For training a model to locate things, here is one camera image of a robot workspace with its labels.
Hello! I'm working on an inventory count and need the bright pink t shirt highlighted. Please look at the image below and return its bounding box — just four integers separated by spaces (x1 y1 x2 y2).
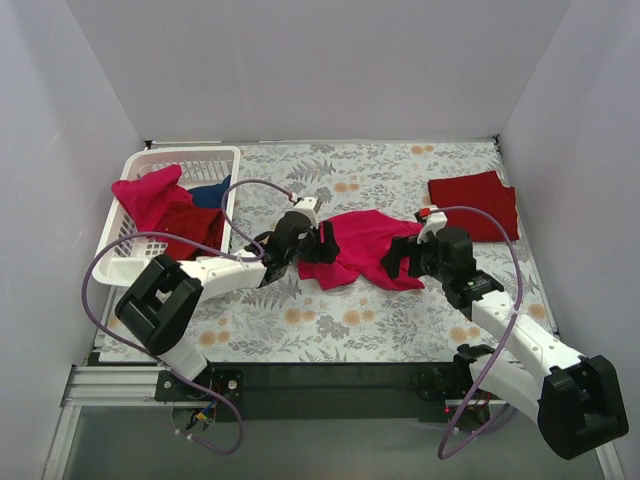
298 210 425 291

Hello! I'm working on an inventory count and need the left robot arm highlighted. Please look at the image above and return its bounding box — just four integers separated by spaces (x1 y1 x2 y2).
115 211 340 400

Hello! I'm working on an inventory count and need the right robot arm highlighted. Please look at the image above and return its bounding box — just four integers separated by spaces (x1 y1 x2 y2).
381 227 629 460

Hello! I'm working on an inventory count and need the folded dark red t shirt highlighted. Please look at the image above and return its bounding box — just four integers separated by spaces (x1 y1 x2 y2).
428 171 520 243

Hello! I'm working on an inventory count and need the dark red crumpled t shirt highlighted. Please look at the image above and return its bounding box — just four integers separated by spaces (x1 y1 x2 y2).
155 202 225 261

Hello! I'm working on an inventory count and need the blue t shirt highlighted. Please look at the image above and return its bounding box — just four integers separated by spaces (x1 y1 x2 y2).
188 175 231 209

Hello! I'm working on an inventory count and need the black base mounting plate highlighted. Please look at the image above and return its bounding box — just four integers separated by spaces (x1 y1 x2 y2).
154 364 501 424

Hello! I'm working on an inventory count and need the pink t shirt in basket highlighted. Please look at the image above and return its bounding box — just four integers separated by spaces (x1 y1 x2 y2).
111 164 192 231

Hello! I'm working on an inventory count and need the white plastic laundry basket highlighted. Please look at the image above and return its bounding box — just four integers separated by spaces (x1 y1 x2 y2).
92 145 241 287

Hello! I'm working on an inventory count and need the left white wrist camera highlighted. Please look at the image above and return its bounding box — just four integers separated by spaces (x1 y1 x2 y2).
292 196 322 227

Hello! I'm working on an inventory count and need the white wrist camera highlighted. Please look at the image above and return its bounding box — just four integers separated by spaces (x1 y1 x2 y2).
414 205 448 235
292 196 322 227

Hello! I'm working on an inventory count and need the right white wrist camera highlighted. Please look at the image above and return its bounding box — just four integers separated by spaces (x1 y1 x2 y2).
414 205 448 235

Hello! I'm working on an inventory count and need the aluminium frame rail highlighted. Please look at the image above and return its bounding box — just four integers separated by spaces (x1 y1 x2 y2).
62 365 163 407

